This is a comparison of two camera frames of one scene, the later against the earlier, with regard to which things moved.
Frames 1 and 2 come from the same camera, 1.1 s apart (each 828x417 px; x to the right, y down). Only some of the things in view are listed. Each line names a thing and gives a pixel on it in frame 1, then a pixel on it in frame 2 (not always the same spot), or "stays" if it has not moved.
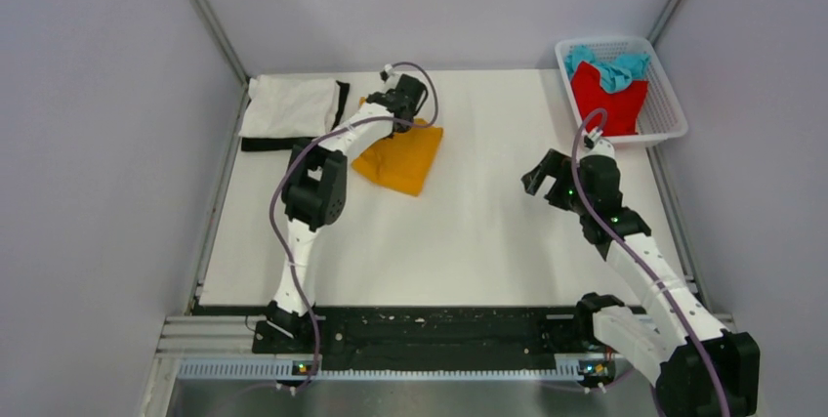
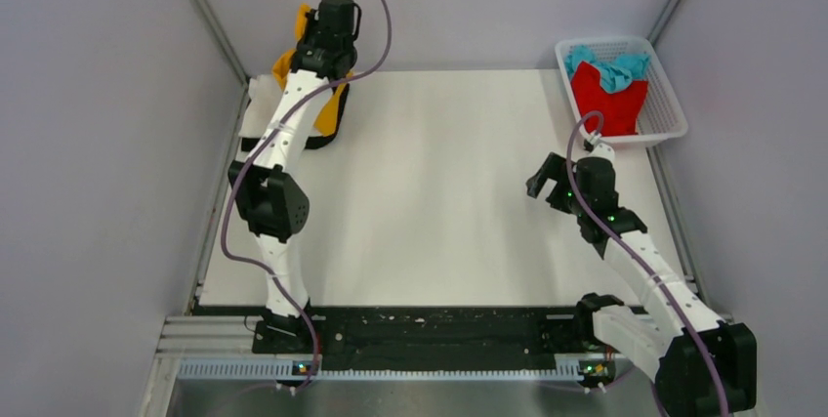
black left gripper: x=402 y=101 to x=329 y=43
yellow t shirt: x=401 y=161 to x=280 y=70
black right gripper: x=557 y=165 stays
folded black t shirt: x=265 y=144 stays
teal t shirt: x=617 y=72 stays
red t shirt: x=622 y=107 stays
